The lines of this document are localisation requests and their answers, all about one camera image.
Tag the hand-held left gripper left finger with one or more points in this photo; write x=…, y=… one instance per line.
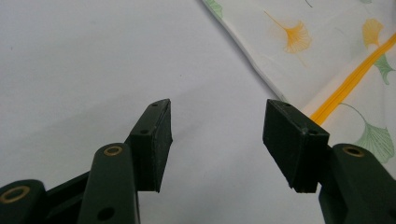
x=151, y=149

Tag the white foam board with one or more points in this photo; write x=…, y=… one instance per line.
x=93, y=62

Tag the white leaf-print zippered laundry bag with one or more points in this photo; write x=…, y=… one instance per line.
x=320, y=77

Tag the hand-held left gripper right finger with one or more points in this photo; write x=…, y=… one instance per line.
x=292, y=146

